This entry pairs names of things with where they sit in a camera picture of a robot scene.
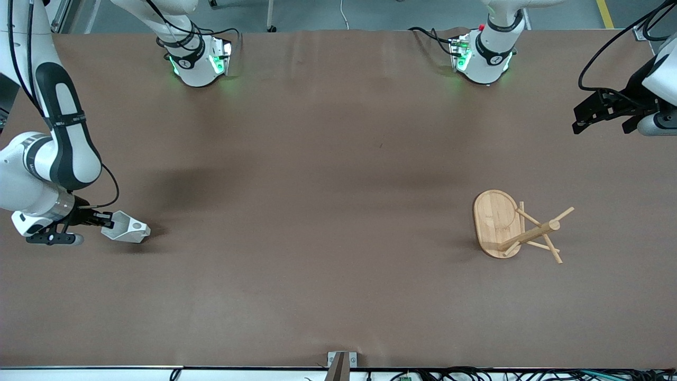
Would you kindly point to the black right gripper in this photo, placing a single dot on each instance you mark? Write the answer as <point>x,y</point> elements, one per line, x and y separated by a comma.
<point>82,216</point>

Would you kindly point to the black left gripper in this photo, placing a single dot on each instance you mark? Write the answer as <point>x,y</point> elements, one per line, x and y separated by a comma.
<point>627,101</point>

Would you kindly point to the white faceted cup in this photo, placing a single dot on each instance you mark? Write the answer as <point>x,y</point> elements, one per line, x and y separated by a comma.
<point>127,228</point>

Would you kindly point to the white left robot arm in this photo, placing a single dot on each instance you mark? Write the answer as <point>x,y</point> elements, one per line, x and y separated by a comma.
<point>489,58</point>

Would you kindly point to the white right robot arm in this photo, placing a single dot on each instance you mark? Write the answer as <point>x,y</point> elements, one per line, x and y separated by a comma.
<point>69,148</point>

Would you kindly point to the wooden cup rack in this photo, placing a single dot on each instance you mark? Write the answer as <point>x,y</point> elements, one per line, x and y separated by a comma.
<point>497,222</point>

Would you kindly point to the brown paper table cover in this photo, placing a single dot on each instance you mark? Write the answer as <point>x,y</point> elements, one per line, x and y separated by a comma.
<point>338,211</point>

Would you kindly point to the grey metal pole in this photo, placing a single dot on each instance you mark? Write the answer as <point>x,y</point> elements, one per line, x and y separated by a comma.
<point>271,13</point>

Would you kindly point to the aluminium frame extrusion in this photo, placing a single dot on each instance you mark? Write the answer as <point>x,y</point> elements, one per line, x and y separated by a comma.
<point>641,33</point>
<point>59,16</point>

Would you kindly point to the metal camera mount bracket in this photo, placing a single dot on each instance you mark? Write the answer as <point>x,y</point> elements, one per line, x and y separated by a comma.
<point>341,362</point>

